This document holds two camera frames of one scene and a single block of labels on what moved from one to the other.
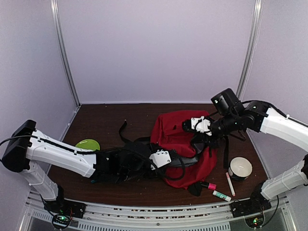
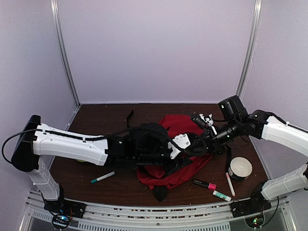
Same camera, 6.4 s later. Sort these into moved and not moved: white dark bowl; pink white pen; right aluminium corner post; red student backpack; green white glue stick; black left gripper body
Moved: red student backpack; black left gripper body
Not moved: pink white pen; right aluminium corner post; green white glue stick; white dark bowl
